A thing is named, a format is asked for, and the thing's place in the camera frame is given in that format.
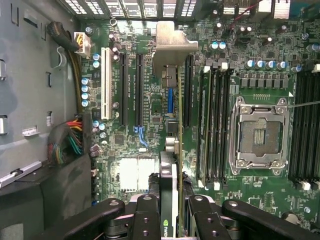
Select black RAM slot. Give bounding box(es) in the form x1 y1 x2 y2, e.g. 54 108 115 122
217 61 227 188
307 63 318 192
291 72 301 186
209 62 220 190
198 64 211 188
225 62 235 181
298 72 310 192
315 63 320 181

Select silver chipset heatsink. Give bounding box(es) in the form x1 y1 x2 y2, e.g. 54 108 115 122
116 156 161 193

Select green motherboard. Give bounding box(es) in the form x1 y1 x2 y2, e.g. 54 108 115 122
77 14 320 240

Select blue board connector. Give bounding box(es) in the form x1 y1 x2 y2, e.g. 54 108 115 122
133 125 149 149

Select silver coin battery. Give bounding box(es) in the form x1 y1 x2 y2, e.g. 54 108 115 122
281 210 302 227

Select silver CPU socket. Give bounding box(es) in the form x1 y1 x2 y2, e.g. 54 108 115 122
228 96 291 176

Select black plastic shroud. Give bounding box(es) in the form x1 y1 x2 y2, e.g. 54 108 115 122
0 153 92 240

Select blue expansion slot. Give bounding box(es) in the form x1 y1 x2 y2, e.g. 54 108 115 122
167 87 174 115

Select black expansion slot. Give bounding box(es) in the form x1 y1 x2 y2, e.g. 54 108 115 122
118 52 129 127
183 54 195 129
135 52 146 127

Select white expansion slot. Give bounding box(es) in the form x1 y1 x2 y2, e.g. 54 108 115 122
100 46 114 121

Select thin socket locking lever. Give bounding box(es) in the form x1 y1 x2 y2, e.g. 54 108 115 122
284 100 320 110

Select open grey PC case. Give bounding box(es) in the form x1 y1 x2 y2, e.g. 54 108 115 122
0 0 320 240

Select multicolour power wire bundle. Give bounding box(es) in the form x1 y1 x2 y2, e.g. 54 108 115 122
46 112 93 166

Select sleeved power wire white plug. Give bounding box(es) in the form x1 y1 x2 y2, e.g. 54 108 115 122
46 20 93 116

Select thin red wire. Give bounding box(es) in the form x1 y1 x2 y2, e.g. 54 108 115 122
224 0 260 35

